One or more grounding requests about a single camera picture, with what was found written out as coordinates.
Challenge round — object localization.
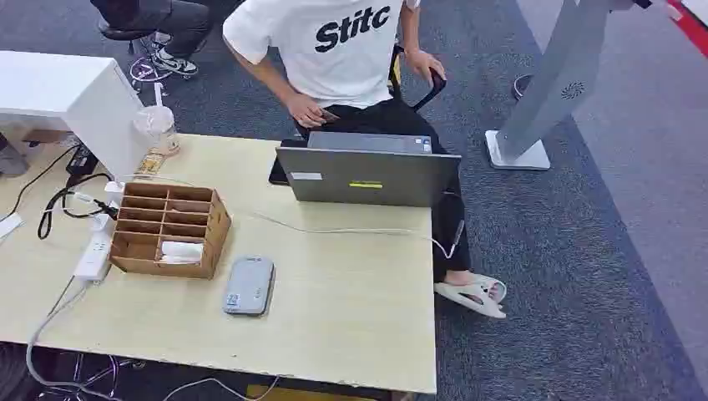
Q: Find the white slipper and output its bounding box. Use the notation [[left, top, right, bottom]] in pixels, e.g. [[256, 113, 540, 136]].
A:
[[433, 275, 508, 321]]

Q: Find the clear plastic cup with straw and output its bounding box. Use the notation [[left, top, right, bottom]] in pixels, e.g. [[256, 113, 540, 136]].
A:
[[132, 83, 181, 158]]

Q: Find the grey panel stand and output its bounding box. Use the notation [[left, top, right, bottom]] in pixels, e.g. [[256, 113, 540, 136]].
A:
[[484, 0, 637, 171]]

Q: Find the white cabinet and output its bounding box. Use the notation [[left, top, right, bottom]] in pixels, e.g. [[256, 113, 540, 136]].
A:
[[0, 50, 149, 183]]

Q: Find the person in dark trousers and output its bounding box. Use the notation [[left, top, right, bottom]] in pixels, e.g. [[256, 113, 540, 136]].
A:
[[89, 0, 245, 78]]

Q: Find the grey card reader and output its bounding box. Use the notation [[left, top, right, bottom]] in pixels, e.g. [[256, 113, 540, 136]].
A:
[[222, 255, 276, 317]]

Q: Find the person in white shirt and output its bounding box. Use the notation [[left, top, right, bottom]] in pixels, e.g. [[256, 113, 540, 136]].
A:
[[222, 0, 508, 321]]

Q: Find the wooden compartment box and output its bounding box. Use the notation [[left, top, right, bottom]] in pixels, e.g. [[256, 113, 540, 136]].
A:
[[109, 181, 233, 281]]

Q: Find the black round base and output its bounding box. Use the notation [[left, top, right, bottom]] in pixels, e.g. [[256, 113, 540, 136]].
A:
[[511, 73, 534, 102]]

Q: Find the thin white cable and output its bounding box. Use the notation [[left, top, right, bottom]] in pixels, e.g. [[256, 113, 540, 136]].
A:
[[235, 209, 466, 261]]

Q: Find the person's hand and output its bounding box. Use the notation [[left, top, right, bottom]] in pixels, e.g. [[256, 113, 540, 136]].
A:
[[404, 49, 447, 88], [286, 92, 331, 129]]

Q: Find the white power strip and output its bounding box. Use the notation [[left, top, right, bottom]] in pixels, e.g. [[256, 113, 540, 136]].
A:
[[73, 212, 115, 282]]

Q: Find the grey laptop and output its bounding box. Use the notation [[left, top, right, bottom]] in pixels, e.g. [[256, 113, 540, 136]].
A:
[[275, 130, 463, 209]]

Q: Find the black stool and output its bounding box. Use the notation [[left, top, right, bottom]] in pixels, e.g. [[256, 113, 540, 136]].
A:
[[98, 21, 159, 55]]

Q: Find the black power adapter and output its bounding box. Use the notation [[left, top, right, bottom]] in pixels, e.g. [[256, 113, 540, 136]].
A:
[[65, 145, 99, 177]]

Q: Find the yellow board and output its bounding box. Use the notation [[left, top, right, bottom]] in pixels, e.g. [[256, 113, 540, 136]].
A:
[[245, 383, 382, 401]]

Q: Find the white paper slip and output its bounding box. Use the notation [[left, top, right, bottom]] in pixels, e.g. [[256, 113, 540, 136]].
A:
[[0, 212, 24, 241]]

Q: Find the thick white power cord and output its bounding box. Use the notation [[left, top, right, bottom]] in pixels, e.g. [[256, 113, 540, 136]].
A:
[[25, 279, 120, 401]]

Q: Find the black cable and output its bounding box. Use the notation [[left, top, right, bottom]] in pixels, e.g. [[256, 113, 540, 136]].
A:
[[37, 172, 119, 241]]

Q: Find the small yellow packet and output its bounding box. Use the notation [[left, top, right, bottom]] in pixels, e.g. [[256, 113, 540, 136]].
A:
[[134, 153, 166, 178]]

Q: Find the black chair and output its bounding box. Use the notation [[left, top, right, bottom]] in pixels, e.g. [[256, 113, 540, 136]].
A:
[[388, 45, 448, 114]]

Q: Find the black pad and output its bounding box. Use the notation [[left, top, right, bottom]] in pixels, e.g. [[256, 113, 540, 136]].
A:
[[268, 138, 309, 187]]

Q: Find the person's left hand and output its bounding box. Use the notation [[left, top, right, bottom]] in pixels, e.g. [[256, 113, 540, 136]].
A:
[[404, 49, 447, 88]]

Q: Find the person's right hand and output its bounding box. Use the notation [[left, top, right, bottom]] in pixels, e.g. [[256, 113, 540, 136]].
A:
[[286, 92, 331, 129]]

